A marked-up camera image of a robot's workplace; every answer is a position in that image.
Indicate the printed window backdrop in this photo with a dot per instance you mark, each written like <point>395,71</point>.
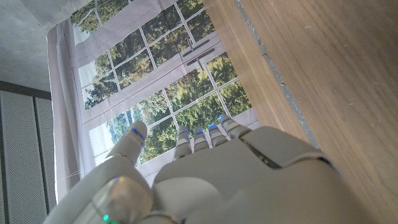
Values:
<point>140,71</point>

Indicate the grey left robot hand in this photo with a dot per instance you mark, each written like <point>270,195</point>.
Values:
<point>236,183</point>

